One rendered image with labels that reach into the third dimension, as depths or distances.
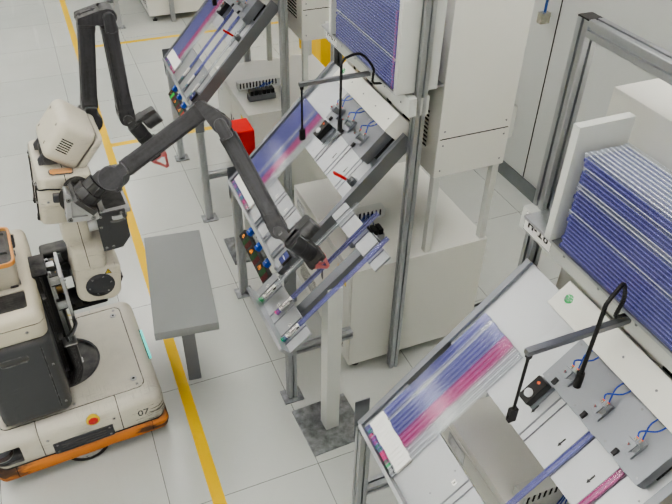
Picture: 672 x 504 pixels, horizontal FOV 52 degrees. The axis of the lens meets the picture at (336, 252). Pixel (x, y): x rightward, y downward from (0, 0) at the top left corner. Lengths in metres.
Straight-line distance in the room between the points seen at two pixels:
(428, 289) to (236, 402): 0.99
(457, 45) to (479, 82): 0.19
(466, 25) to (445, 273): 1.12
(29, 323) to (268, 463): 1.10
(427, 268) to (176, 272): 1.06
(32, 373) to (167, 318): 0.50
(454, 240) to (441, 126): 0.63
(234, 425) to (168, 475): 0.34
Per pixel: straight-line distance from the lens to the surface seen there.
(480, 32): 2.52
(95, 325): 3.22
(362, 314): 3.00
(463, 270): 3.13
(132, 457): 3.07
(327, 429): 3.03
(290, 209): 2.78
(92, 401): 2.92
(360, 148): 2.57
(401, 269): 2.86
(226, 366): 3.30
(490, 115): 2.70
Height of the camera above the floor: 2.45
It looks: 39 degrees down
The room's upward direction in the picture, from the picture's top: 1 degrees clockwise
